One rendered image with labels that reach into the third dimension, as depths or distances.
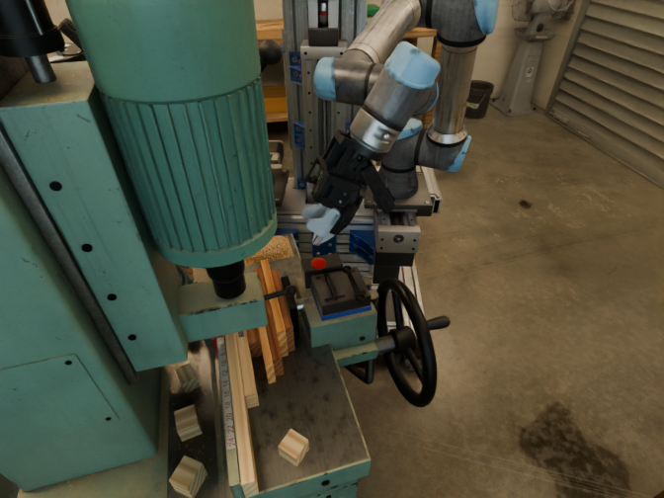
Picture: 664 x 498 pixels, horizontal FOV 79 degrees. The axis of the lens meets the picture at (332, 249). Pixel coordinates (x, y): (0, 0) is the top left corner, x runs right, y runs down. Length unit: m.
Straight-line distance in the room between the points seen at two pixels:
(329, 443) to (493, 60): 4.34
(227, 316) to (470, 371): 1.43
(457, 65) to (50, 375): 1.03
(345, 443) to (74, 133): 0.57
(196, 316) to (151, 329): 0.07
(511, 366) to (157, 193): 1.77
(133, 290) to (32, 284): 0.12
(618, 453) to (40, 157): 1.95
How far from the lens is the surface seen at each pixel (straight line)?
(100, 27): 0.45
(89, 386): 0.68
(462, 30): 1.08
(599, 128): 4.23
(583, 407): 2.05
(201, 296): 0.70
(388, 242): 1.33
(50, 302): 0.57
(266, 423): 0.74
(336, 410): 0.75
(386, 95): 0.64
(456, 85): 1.16
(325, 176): 0.66
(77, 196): 0.52
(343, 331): 0.80
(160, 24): 0.42
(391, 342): 0.93
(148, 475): 0.87
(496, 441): 1.83
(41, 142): 0.50
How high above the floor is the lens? 1.56
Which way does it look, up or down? 40 degrees down
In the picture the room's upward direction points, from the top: straight up
